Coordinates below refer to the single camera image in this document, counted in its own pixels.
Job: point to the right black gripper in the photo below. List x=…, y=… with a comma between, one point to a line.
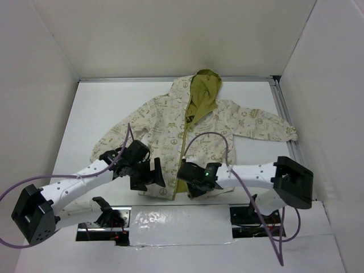
x=194, y=192

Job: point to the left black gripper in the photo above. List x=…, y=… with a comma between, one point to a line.
x=151, y=177

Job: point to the cream printed hooded jacket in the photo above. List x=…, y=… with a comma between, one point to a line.
x=191, y=120

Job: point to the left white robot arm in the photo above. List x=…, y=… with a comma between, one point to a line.
x=40, y=212

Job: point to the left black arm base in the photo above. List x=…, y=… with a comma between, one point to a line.
x=111, y=225

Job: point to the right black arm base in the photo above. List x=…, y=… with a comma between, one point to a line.
x=245, y=222

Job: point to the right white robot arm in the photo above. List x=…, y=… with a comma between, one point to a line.
x=287, y=183

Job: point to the white foil tape panel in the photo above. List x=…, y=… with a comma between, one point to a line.
x=180, y=225

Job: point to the aluminium frame rail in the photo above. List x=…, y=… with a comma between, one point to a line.
x=107, y=103

